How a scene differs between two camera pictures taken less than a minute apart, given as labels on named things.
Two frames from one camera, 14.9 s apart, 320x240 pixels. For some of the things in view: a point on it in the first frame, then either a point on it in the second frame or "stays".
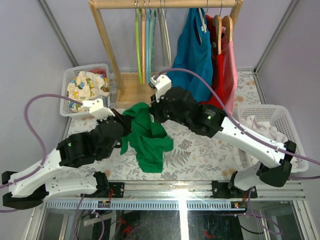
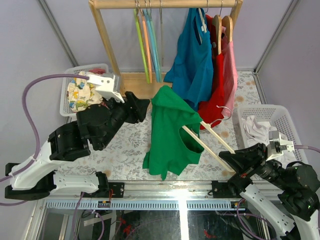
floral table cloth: [97, 146] stays
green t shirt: [149, 140] to [172, 149]
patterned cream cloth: [87, 86] stays
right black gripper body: [163, 112] to [270, 170]
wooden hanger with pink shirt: [227, 22] stays
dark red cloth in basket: [100, 71] stays
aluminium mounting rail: [175, 196] stays
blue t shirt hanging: [194, 52] stays
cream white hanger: [166, 47] to [206, 149]
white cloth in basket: [267, 130] stays
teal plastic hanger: [152, 15] to [156, 45]
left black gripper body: [118, 116] to [120, 112]
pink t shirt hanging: [230, 73] stays
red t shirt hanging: [218, 79] stays
